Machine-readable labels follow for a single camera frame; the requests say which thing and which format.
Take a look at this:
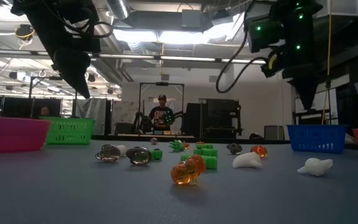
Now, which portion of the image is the black and yellow cable reel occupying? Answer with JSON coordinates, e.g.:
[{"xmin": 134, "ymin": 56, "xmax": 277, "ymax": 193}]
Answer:
[{"xmin": 14, "ymin": 24, "xmax": 35, "ymax": 41}]

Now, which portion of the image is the grey box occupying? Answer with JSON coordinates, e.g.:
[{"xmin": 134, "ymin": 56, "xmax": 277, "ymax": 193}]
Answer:
[{"xmin": 264, "ymin": 124, "xmax": 285, "ymax": 141}]

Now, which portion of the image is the pink plastic bowl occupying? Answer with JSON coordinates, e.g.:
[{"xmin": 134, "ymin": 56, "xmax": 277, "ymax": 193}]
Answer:
[{"xmin": 0, "ymin": 115, "xmax": 52, "ymax": 154}]

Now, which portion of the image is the yellow hanging cable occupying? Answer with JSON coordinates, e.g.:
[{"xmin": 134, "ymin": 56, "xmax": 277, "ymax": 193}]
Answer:
[{"xmin": 321, "ymin": 14, "xmax": 333, "ymax": 125}]

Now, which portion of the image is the green plastic basket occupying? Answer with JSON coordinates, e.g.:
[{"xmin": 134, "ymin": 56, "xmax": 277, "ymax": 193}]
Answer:
[{"xmin": 39, "ymin": 116, "xmax": 96, "ymax": 146}]

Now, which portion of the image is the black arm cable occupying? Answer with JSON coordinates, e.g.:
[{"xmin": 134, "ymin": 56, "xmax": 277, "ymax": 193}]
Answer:
[
  {"xmin": 87, "ymin": 20, "xmax": 115, "ymax": 40},
  {"xmin": 215, "ymin": 0, "xmax": 267, "ymax": 94}
]

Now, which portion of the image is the blue plastic basket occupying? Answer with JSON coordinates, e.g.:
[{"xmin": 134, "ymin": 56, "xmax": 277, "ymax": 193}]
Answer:
[{"xmin": 286, "ymin": 124, "xmax": 349, "ymax": 154}]

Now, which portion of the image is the grey hanging cloth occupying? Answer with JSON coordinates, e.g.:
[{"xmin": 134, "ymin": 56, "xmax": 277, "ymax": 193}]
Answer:
[{"xmin": 75, "ymin": 98, "xmax": 108, "ymax": 135}]

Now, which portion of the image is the green block toy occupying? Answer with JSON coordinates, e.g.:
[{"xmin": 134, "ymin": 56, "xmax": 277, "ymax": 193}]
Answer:
[{"xmin": 180, "ymin": 154, "xmax": 219, "ymax": 170}]

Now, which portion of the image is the long ceiling light strip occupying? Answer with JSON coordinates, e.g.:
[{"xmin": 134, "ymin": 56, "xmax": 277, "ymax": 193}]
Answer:
[{"xmin": 98, "ymin": 53, "xmax": 267, "ymax": 65}]

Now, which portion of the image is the silver ventilation duct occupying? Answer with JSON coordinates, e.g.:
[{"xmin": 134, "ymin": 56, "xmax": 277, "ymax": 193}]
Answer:
[{"xmin": 106, "ymin": 0, "xmax": 131, "ymax": 20}]

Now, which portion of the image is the black monitor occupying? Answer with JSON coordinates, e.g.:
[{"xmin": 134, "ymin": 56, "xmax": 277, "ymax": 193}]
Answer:
[
  {"xmin": 2, "ymin": 97, "xmax": 32, "ymax": 118},
  {"xmin": 32, "ymin": 98, "xmax": 63, "ymax": 118}
]

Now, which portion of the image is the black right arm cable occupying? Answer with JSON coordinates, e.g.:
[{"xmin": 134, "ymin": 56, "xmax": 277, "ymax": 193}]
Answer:
[{"xmin": 215, "ymin": 0, "xmax": 267, "ymax": 94}]

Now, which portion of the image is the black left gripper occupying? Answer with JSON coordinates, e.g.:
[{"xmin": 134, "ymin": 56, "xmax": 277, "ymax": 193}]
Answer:
[{"xmin": 22, "ymin": 15, "xmax": 101, "ymax": 100}]

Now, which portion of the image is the black gantry frame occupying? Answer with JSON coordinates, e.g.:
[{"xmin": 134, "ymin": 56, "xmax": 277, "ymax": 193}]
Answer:
[{"xmin": 137, "ymin": 82, "xmax": 185, "ymax": 134}]

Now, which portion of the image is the white ghost toy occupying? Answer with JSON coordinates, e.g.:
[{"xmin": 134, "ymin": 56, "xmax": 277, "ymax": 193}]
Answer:
[
  {"xmin": 116, "ymin": 144, "xmax": 129, "ymax": 157},
  {"xmin": 296, "ymin": 157, "xmax": 334, "ymax": 177},
  {"xmin": 232, "ymin": 151, "xmax": 263, "ymax": 169}
]

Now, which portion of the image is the black aluminium table frame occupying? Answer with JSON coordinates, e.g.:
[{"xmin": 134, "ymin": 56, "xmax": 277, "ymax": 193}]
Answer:
[{"xmin": 91, "ymin": 136, "xmax": 291, "ymax": 144}]

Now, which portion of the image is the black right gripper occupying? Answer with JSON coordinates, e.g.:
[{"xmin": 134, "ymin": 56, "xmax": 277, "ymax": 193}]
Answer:
[{"xmin": 261, "ymin": 35, "xmax": 321, "ymax": 110}]

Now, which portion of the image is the black equipment cart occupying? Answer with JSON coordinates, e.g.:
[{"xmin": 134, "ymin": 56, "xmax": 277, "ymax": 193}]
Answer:
[{"xmin": 181, "ymin": 98, "xmax": 244, "ymax": 139}]

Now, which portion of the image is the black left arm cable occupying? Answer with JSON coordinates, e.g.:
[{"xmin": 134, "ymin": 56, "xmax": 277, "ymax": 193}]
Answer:
[{"xmin": 87, "ymin": 20, "xmax": 115, "ymax": 40}]

